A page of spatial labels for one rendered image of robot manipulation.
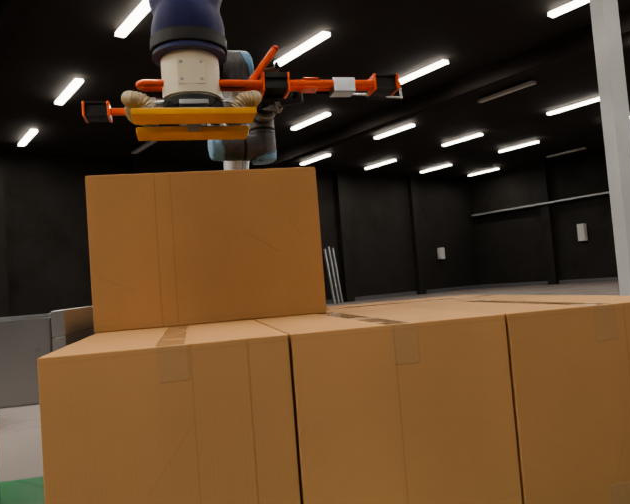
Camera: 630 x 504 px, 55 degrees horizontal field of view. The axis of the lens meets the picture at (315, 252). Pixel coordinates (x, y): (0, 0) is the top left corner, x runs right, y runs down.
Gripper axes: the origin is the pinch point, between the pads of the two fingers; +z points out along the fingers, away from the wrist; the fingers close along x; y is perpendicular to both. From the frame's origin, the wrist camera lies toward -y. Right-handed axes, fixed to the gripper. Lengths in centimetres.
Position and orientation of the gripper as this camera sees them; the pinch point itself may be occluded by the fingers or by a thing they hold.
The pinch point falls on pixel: (280, 85)
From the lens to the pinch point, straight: 193.5
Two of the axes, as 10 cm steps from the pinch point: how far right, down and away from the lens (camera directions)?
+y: -9.7, 0.6, -2.2
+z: 2.2, -0.7, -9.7
